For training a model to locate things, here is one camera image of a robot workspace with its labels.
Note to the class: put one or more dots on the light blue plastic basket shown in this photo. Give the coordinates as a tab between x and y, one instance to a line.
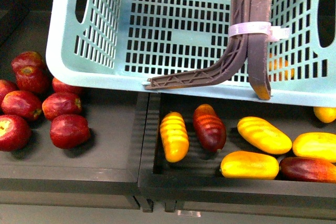
121	44

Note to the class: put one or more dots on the yellow mango striped shade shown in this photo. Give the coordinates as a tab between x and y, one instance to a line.
174	137

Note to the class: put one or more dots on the red yellow mango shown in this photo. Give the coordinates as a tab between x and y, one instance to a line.
209	128

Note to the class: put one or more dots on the yellow mango front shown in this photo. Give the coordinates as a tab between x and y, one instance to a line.
249	165

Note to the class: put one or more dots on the dark red mango right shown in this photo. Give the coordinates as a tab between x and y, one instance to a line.
304	169

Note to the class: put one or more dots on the black fruit tray right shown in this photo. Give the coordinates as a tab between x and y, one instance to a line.
195	183

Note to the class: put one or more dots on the black fruit tray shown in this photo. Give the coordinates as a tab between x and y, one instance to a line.
102	172
195	183

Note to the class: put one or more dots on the black fruit tray left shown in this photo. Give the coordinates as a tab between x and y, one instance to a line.
102	172

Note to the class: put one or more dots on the red apple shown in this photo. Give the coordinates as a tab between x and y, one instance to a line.
59	86
28	58
69	130
61	103
32	79
6	87
22	103
15	133

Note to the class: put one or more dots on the white zip tie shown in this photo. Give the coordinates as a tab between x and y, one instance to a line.
273	33

